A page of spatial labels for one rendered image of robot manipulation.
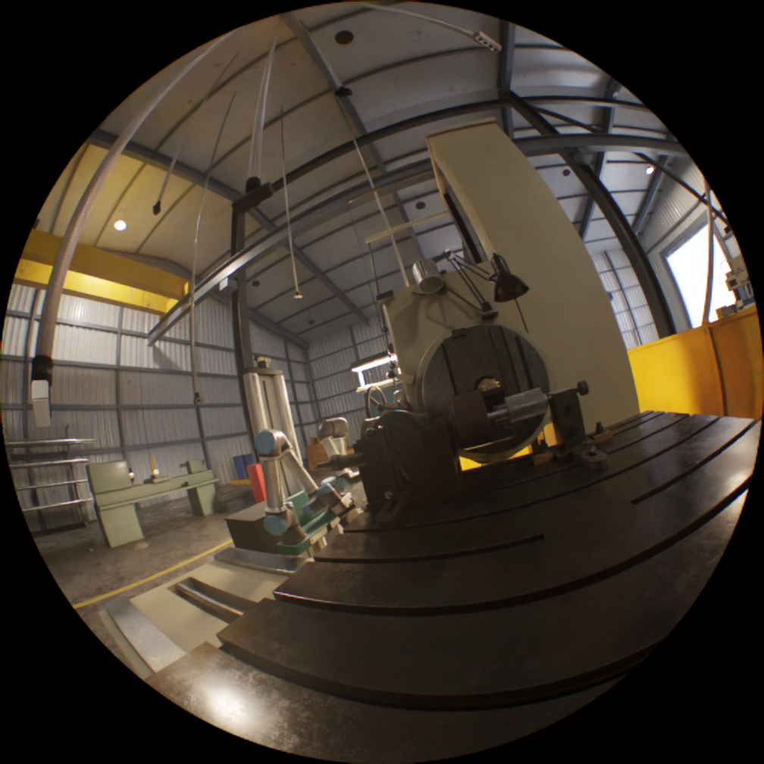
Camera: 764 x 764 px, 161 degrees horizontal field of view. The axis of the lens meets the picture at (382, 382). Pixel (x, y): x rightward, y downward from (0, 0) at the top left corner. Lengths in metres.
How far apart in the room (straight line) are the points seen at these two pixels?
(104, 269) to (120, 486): 4.92
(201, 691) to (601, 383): 1.58
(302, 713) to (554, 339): 1.42
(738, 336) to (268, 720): 2.65
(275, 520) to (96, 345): 9.49
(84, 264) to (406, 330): 7.42
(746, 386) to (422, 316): 2.43
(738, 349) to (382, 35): 7.56
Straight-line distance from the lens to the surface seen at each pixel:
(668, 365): 3.16
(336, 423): 1.87
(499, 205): 1.65
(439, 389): 1.17
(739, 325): 2.47
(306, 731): 0.36
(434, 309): 1.34
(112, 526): 5.68
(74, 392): 9.77
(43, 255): 7.78
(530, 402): 0.93
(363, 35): 7.41
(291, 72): 7.46
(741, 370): 2.55
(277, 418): 1.89
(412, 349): 1.32
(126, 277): 8.00
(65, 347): 10.11
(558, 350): 1.36
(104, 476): 5.66
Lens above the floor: 1.29
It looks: 7 degrees up
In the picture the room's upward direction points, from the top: 14 degrees counter-clockwise
